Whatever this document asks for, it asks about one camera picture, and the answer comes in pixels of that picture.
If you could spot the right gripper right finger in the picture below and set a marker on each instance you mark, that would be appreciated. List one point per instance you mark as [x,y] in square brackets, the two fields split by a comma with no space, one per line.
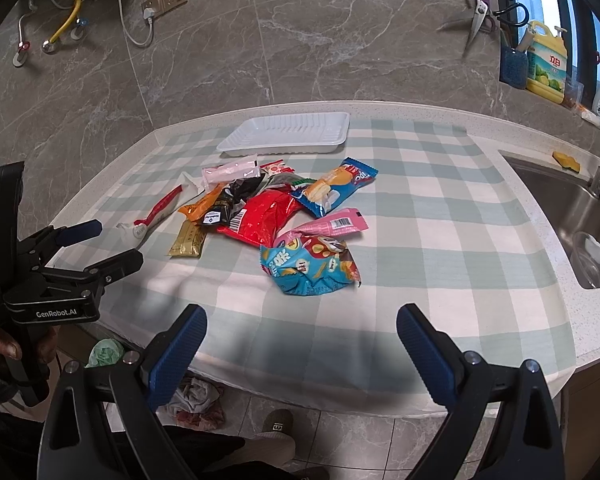
[525,441]

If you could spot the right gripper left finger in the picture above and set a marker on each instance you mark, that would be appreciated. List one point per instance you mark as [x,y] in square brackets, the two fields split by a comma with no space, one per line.
[102,422]

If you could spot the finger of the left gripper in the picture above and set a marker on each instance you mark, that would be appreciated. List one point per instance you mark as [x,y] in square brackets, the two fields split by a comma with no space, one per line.
[99,274]
[41,246]

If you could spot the white red snack packet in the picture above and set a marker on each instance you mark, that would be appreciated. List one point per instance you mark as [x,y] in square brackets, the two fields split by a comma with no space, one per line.
[133,233]

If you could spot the gold snack packet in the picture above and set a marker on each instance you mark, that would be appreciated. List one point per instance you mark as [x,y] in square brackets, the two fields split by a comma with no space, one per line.
[189,241]

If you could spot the orange snack packet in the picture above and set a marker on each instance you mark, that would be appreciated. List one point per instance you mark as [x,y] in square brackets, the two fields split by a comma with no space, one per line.
[196,211]

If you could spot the black snack packet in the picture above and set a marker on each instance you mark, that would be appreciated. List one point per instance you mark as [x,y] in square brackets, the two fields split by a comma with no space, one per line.
[231,196]

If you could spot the red snack bag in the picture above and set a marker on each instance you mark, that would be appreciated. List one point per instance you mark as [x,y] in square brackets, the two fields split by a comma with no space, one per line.
[263,216]

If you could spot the pale pink snack packet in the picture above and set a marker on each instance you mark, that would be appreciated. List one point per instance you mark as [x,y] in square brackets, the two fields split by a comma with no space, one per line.
[241,168]

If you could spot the blue chips bag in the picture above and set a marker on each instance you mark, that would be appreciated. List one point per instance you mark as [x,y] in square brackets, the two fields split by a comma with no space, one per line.
[310,265]

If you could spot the green silver snack packet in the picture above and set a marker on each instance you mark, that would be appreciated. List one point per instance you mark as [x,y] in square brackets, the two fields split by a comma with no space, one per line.
[286,181]

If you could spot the blue cake snack packet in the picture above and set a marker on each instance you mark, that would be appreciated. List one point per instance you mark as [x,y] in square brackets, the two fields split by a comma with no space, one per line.
[332,189]

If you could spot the white plastic tray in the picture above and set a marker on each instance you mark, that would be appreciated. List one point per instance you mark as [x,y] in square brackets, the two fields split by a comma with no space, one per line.
[306,133]

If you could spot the red strawberry candy packet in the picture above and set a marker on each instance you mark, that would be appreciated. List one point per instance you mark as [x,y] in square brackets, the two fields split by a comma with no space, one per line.
[276,167]

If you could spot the person's left hand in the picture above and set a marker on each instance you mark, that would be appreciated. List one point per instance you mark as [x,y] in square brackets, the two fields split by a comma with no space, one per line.
[47,345]

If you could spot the crumpled cloth on floor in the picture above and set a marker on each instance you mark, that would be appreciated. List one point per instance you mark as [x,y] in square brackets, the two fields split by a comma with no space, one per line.
[196,405]

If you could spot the person's shoe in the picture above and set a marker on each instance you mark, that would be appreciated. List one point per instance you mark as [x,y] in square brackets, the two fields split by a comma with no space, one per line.
[273,445]

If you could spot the green white checkered tablecloth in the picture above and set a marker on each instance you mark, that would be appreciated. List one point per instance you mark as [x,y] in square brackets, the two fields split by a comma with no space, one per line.
[305,325]

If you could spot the stainless steel sink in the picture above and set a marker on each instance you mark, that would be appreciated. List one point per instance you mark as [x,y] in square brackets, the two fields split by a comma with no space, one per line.
[573,213]

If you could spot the yellow sponge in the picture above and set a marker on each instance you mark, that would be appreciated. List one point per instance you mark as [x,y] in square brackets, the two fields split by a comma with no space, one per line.
[567,162]

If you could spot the blue utensil holder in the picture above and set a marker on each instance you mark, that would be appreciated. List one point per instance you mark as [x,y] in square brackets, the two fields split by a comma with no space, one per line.
[514,67]

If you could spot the yellow detergent bottle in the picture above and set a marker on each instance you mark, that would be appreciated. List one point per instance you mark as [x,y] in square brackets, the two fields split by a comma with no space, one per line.
[547,62]

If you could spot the kitchen scissors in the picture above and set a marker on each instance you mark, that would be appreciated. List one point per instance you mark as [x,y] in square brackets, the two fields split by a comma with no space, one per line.
[515,15]

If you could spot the wall power socket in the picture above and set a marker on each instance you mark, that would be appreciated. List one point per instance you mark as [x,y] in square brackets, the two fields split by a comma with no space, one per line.
[156,8]

